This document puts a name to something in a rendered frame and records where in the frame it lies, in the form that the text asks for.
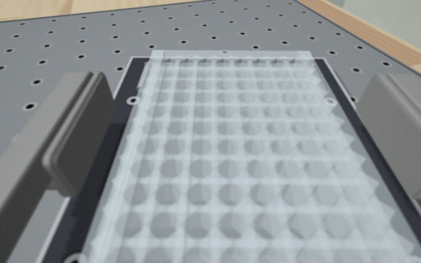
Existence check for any black plate nest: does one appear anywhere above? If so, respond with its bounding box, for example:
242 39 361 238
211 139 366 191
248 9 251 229
36 56 421 263

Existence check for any grey perforated base plate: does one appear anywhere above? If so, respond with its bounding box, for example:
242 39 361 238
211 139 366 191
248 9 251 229
0 0 421 263

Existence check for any clear well plate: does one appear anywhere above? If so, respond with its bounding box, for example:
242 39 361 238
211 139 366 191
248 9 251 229
78 50 421 263

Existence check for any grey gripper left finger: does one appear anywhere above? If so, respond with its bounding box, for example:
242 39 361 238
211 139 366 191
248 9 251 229
0 72 115 263

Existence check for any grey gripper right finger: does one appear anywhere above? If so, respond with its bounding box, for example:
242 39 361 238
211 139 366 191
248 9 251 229
356 73 421 199

